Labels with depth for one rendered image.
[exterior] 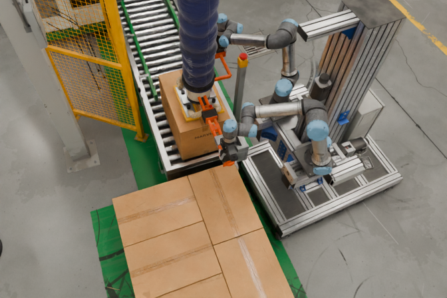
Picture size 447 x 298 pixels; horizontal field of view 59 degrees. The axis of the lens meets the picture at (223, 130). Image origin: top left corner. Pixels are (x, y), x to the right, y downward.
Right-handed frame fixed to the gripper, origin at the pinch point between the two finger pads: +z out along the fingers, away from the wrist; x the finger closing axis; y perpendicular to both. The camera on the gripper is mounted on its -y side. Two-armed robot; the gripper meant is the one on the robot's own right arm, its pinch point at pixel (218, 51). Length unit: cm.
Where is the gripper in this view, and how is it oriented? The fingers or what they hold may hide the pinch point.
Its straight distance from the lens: 310.5
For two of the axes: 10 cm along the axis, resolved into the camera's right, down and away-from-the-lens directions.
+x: 9.3, -2.6, 2.5
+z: -0.5, 5.8, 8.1
